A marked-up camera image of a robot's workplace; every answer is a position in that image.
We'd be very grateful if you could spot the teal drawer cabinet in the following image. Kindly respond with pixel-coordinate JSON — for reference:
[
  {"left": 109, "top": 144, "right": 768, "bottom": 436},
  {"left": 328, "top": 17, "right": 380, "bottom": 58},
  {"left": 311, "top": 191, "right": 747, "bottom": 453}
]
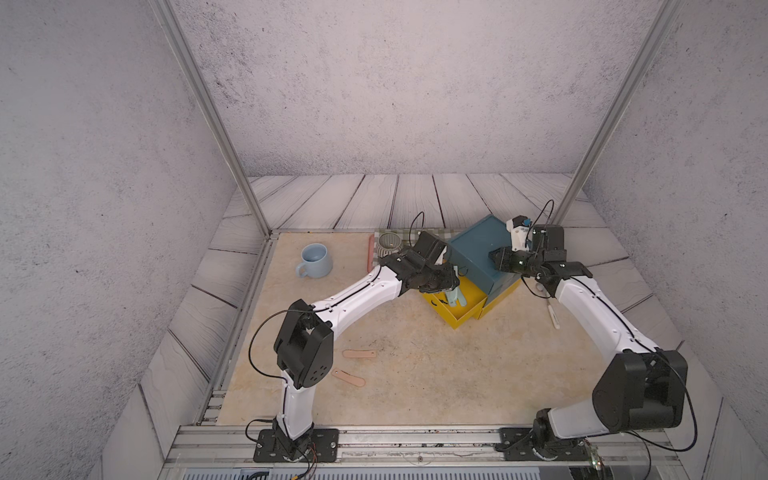
[{"left": 448, "top": 215, "right": 520, "bottom": 302}]

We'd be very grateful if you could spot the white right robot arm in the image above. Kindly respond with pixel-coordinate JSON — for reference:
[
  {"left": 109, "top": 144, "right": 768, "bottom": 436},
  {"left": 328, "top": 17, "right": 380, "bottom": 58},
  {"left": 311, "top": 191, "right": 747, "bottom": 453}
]
[{"left": 489, "top": 216, "right": 689, "bottom": 448}]

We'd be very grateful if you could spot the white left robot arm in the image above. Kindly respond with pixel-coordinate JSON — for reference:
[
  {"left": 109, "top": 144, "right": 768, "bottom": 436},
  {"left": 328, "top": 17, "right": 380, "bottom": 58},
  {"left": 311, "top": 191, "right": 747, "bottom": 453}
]
[{"left": 274, "top": 231, "right": 459, "bottom": 441}]

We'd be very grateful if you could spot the pink fruit knife middle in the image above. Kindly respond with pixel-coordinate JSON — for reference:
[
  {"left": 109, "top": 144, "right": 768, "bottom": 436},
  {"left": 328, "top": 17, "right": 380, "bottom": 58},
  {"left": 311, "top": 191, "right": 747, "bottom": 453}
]
[{"left": 342, "top": 349, "right": 377, "bottom": 359}]

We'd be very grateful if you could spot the pink fruit knife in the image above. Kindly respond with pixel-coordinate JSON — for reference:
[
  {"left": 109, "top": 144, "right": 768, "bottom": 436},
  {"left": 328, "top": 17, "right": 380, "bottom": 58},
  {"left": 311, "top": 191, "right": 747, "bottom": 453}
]
[
  {"left": 342, "top": 349, "right": 377, "bottom": 359},
  {"left": 332, "top": 369, "right": 366, "bottom": 387}
]

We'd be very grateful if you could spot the pink fruit knife front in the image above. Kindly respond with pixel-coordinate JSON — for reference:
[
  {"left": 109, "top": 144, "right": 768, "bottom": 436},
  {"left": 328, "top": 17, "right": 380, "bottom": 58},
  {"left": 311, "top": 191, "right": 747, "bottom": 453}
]
[{"left": 332, "top": 369, "right": 366, "bottom": 387}]

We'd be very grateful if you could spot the pink plastic tray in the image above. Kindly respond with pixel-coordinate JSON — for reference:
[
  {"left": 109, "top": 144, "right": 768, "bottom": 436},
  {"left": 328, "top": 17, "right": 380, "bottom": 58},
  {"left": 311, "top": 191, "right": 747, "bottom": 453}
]
[{"left": 366, "top": 232, "right": 375, "bottom": 273}]

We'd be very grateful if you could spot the light blue ceramic mug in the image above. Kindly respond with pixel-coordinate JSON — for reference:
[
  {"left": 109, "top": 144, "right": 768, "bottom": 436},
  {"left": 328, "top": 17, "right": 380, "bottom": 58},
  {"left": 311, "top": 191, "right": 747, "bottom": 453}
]
[{"left": 295, "top": 243, "right": 333, "bottom": 279}]

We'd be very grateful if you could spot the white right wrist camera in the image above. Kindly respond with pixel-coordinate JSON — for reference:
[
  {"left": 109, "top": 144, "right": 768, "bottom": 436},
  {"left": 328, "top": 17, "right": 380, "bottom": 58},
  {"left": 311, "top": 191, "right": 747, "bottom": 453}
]
[{"left": 506, "top": 215, "right": 532, "bottom": 251}]

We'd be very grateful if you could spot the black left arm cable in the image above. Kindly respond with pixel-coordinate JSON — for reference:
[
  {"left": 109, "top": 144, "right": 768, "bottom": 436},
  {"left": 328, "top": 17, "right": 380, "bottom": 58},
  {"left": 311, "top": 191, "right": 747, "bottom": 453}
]
[{"left": 247, "top": 308, "right": 307, "bottom": 382}]

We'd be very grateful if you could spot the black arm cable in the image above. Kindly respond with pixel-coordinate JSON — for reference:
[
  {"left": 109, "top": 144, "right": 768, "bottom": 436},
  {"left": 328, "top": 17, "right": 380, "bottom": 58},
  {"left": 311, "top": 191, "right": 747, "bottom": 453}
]
[
  {"left": 247, "top": 308, "right": 307, "bottom": 382},
  {"left": 623, "top": 350, "right": 700, "bottom": 480}
]

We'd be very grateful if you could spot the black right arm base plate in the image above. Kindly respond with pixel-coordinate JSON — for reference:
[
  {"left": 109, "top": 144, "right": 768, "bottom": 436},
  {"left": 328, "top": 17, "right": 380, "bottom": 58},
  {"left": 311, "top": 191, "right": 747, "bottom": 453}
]
[{"left": 494, "top": 427, "right": 590, "bottom": 462}]

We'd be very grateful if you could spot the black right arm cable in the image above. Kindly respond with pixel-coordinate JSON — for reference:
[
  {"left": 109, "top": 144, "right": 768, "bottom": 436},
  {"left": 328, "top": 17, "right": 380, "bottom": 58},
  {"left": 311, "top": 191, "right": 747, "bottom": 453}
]
[{"left": 623, "top": 350, "right": 700, "bottom": 480}]

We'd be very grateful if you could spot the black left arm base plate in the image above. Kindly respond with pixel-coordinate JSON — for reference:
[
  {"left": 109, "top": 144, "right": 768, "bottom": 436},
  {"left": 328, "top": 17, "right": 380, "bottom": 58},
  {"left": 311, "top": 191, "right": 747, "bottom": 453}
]
[{"left": 253, "top": 419, "right": 340, "bottom": 463}]

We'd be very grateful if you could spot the aluminium front rail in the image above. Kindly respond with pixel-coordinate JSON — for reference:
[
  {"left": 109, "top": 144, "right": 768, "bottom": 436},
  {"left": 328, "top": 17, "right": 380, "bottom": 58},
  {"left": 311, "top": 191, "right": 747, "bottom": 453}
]
[{"left": 160, "top": 425, "right": 688, "bottom": 479}]

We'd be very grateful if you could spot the grey aluminium corner post right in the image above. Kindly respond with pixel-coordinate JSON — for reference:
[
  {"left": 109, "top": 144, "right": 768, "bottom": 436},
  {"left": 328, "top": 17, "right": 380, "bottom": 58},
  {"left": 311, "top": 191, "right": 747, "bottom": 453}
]
[{"left": 553, "top": 0, "right": 684, "bottom": 224}]

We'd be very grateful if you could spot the grey aluminium corner post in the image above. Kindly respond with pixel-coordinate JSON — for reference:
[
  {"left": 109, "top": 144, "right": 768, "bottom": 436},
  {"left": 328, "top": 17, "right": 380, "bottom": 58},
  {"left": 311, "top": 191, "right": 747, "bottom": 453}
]
[
  {"left": 149, "top": 0, "right": 272, "bottom": 237},
  {"left": 553, "top": 0, "right": 684, "bottom": 224}
]

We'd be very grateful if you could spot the grey aluminium corner post left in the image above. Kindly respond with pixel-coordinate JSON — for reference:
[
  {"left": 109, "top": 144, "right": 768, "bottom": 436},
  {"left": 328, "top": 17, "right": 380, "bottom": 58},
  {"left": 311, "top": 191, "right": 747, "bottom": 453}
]
[{"left": 149, "top": 0, "right": 272, "bottom": 237}]

